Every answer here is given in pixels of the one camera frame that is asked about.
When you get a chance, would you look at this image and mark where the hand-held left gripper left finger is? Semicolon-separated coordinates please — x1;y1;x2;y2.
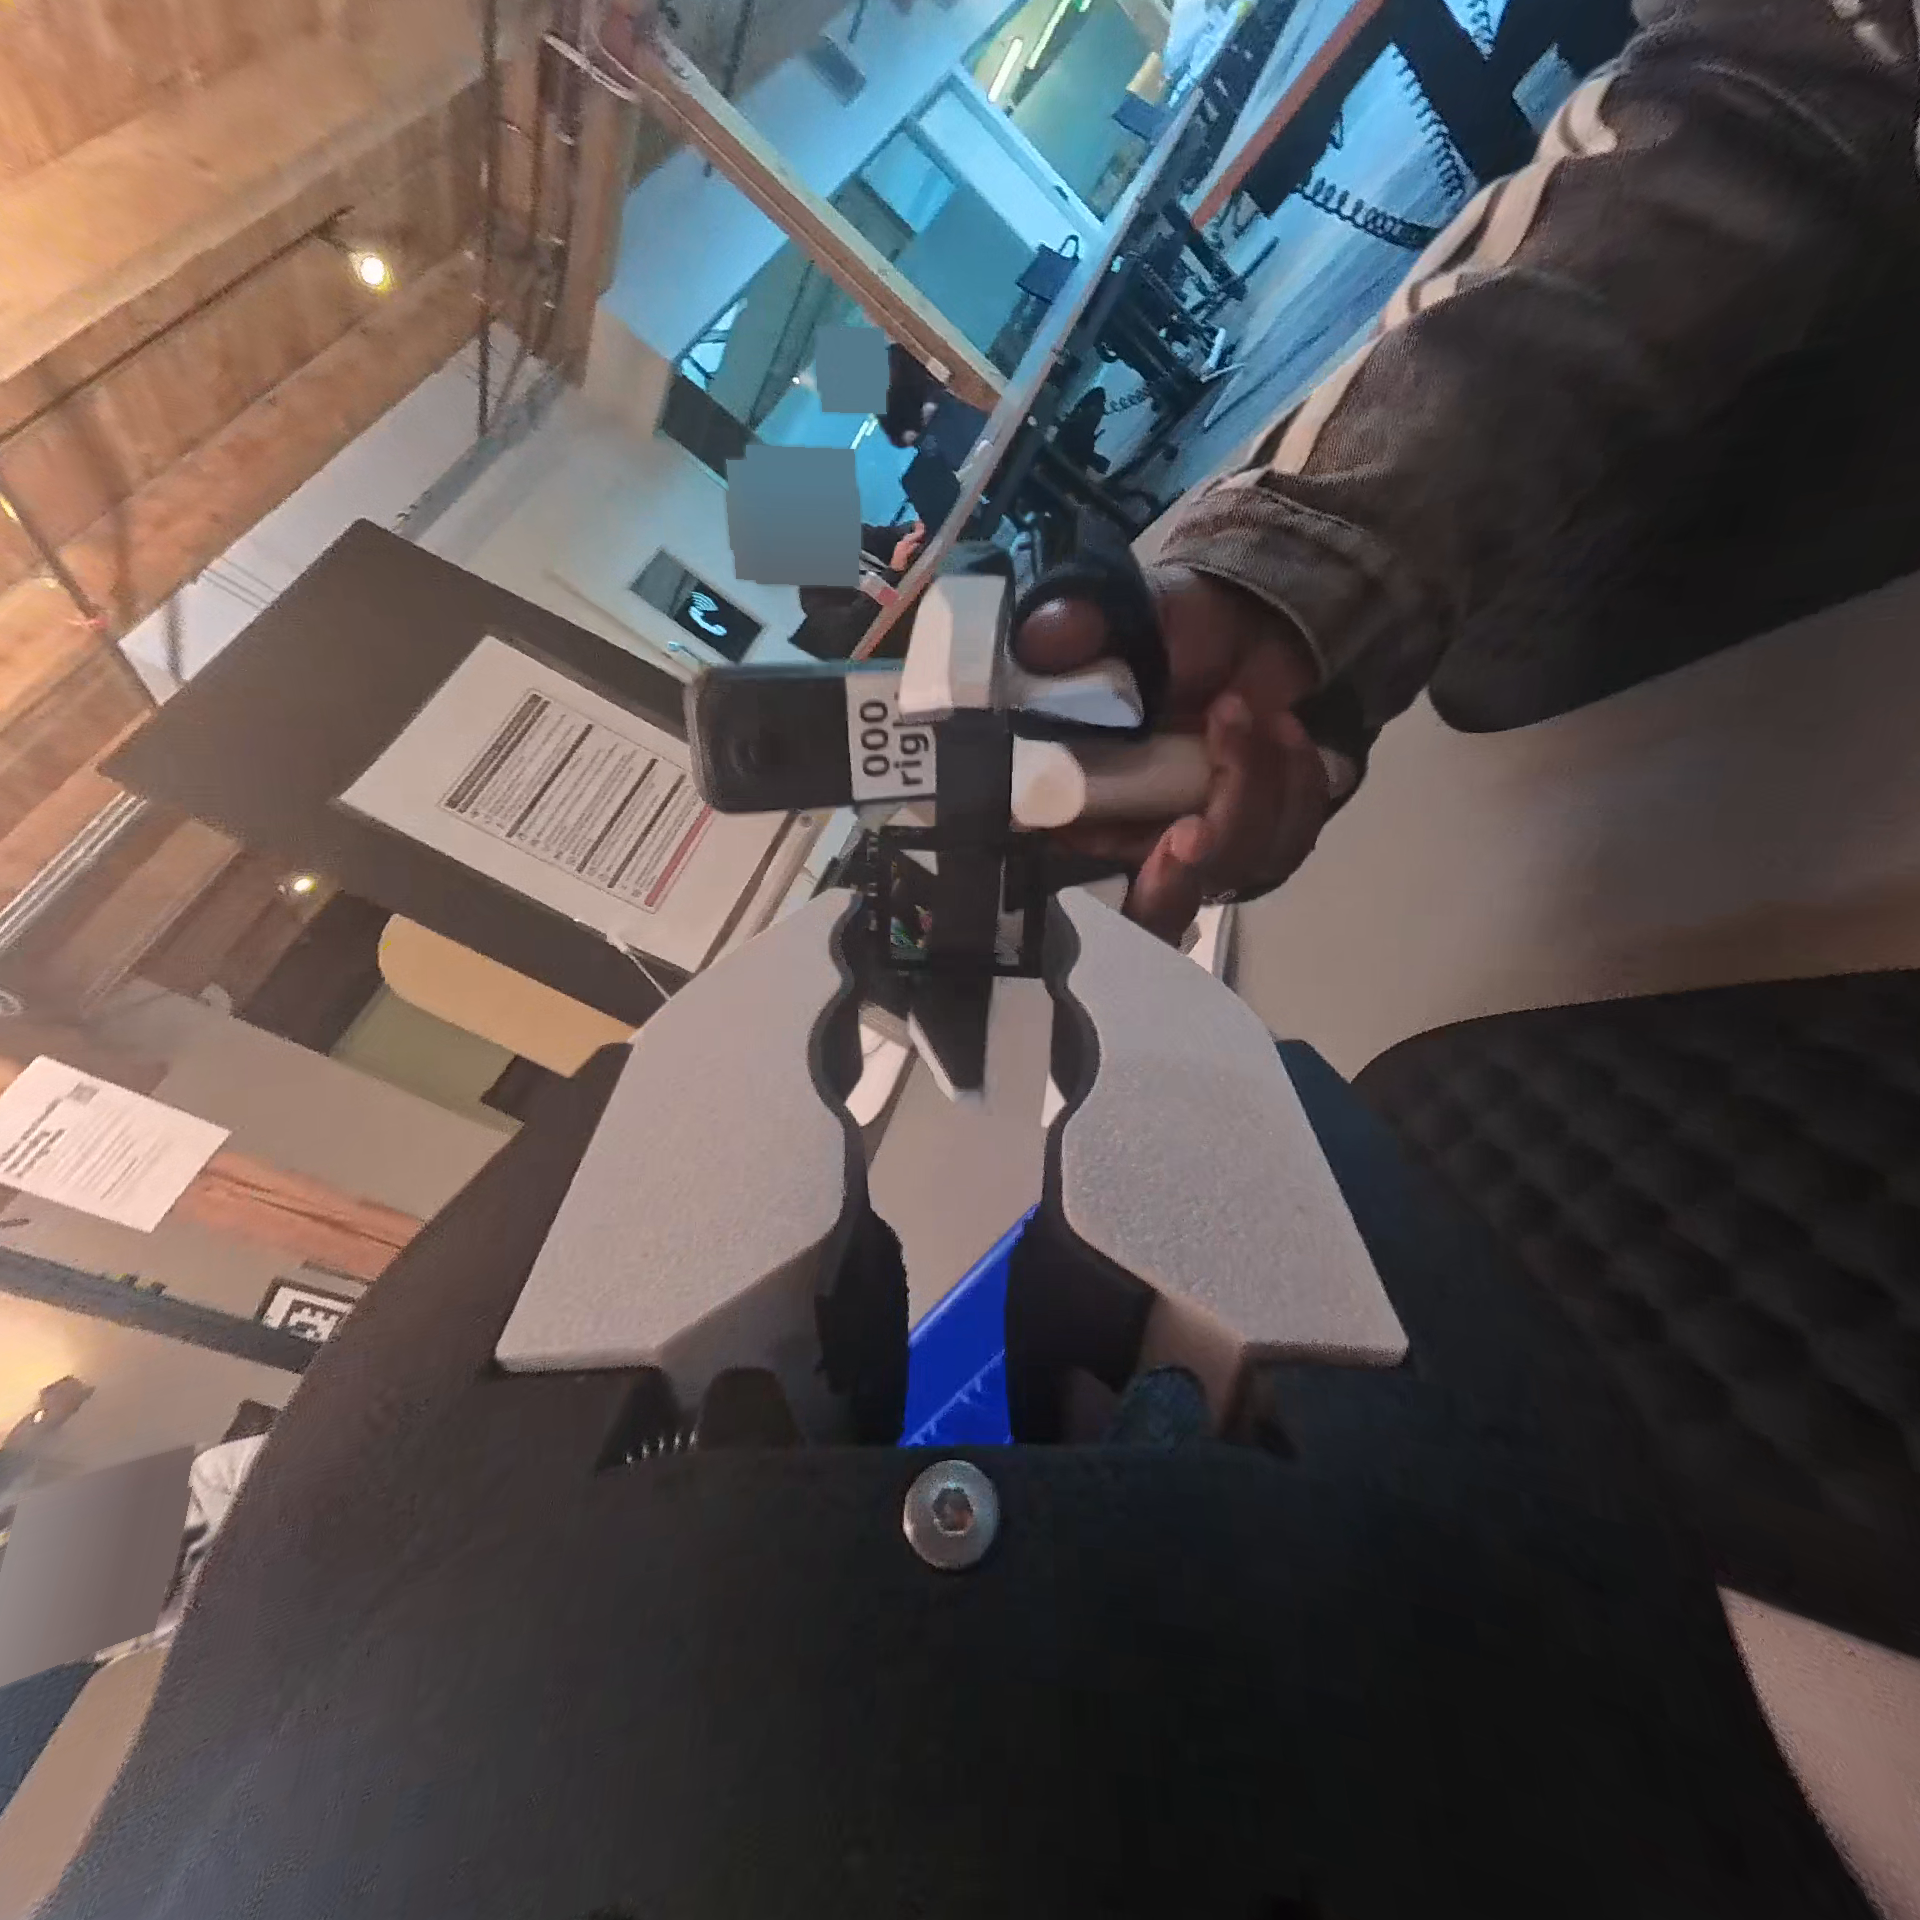
495;906;916;1449

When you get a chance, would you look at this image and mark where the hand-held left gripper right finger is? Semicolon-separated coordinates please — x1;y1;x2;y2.
1005;895;1413;1449

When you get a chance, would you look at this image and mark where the black lego frame piece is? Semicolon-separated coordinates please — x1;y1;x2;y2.
848;815;1055;986

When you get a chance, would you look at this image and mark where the person's right hand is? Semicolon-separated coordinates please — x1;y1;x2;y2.
1016;576;1365;943

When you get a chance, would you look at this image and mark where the black phone sign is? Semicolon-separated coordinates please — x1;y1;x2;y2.
630;545;761;655

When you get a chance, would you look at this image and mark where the white paper notice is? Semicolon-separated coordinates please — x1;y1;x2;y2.
336;633;718;912

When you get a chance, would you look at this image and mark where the beige rounded panel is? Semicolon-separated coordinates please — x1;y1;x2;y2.
373;912;664;1079

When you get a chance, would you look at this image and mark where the blue plastic bin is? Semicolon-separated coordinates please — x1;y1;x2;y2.
896;1204;1039;1449

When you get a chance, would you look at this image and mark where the black divider panel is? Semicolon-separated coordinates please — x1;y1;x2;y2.
102;517;840;985

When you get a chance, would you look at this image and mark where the white paper sheet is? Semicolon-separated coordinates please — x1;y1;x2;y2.
0;1053;230;1236

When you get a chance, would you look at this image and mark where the black coiled cable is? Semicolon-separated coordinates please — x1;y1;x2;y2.
1303;161;1445;254

